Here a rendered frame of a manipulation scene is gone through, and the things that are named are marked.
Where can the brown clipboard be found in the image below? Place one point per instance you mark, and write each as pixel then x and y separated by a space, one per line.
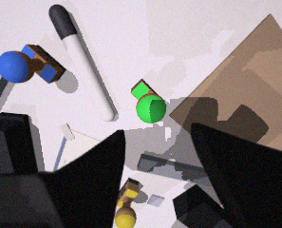
pixel 243 95

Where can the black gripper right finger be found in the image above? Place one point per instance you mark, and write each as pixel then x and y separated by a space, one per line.
pixel 246 176

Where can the yellow-handled rubber stamp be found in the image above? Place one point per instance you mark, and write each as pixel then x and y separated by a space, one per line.
pixel 126 216

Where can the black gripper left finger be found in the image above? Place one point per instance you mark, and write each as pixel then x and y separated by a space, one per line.
pixel 82 194

